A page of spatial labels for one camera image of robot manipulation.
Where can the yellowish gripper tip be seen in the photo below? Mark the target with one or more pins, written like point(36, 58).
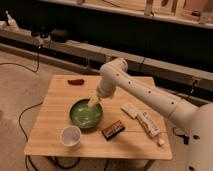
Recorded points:
point(93, 101)

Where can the black device on ledge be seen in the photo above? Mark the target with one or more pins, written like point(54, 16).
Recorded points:
point(59, 35)

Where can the white paper cup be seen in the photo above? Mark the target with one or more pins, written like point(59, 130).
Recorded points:
point(70, 136)

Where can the brown chocolate bar eraser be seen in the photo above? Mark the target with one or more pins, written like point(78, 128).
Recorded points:
point(112, 130)

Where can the white toothpaste tube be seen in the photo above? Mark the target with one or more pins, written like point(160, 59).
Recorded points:
point(150, 127)

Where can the white eraser block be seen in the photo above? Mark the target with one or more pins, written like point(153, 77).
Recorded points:
point(130, 110)

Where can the red sausage toy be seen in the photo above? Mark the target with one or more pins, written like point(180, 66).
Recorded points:
point(76, 82)

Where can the white spray bottle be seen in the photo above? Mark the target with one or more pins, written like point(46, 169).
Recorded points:
point(12, 22)

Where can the green bowl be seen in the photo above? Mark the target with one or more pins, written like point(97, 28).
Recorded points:
point(83, 116)

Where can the wooden table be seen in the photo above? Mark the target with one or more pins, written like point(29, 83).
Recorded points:
point(131, 143)

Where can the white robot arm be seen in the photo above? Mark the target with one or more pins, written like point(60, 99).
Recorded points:
point(197, 121)

